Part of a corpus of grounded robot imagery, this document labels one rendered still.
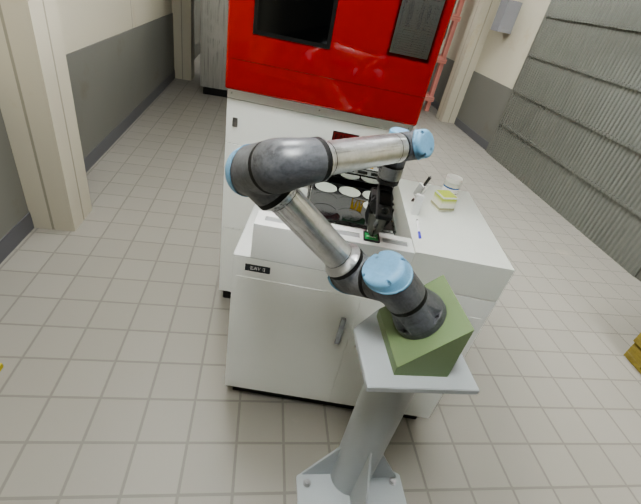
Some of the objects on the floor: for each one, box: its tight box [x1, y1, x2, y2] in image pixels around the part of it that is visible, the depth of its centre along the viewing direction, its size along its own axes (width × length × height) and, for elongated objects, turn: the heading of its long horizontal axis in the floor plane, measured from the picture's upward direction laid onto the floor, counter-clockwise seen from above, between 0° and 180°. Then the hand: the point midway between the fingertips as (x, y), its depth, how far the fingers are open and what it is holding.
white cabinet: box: [225, 255, 496, 419], centre depth 187 cm, size 64×96×82 cm, turn 72°
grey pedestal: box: [296, 307, 480, 504], centre depth 131 cm, size 51×44×82 cm
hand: (372, 234), depth 133 cm, fingers closed
